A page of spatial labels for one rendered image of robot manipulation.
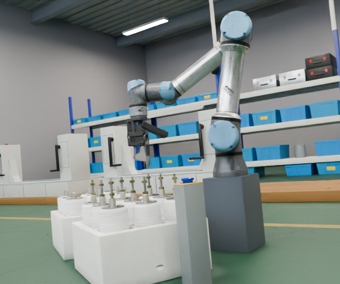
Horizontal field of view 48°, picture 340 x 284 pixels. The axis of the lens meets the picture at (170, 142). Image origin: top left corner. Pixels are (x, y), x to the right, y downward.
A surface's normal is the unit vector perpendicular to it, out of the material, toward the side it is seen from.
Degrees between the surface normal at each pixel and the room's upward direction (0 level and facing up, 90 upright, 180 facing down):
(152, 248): 90
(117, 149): 90
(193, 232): 90
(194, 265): 90
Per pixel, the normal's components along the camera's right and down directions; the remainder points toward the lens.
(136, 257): 0.44, -0.08
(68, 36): 0.82, -0.10
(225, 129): -0.25, 0.11
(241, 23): -0.22, -0.15
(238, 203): -0.58, 0.01
